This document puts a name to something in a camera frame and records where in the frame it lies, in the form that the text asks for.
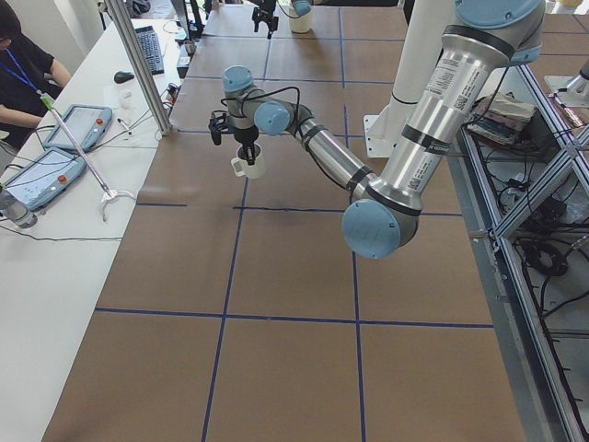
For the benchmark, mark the blue teach pendant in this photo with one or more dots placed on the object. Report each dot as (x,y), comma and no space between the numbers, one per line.
(87,125)
(37,184)

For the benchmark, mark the black keyboard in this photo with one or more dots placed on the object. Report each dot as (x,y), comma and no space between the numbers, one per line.
(150,47)

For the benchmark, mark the white grabber stick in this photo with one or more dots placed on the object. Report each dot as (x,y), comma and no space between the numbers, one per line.
(109,195)

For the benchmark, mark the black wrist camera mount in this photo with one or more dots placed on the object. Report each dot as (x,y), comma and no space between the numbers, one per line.
(218,125)

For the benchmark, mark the aluminium frame rack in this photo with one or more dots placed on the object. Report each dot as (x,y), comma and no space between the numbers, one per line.
(526,209)

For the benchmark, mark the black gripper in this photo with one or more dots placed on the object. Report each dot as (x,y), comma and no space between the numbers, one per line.
(245,135)
(265,17)

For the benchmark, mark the black computer mouse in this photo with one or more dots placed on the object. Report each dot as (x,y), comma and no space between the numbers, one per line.
(121,77)

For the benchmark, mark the person in black shirt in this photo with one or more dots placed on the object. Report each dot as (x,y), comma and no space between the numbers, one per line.
(27,71)

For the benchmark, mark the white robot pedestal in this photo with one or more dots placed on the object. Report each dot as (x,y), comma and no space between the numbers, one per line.
(405,87)

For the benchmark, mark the stack of books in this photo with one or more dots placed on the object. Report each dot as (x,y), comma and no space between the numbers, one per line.
(501,119)

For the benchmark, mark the white ribbed mug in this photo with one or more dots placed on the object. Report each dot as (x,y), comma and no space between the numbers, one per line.
(242,169)

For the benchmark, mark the upper blue teach pendant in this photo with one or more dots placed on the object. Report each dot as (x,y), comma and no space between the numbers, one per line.
(87,125)

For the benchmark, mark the aluminium frame post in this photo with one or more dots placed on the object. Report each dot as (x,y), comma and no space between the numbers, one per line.
(123,23)

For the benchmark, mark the lower blue teach pendant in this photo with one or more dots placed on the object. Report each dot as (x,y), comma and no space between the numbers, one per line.
(37,184)

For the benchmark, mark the cream plastic jar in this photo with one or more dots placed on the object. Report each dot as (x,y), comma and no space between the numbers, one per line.
(300,24)

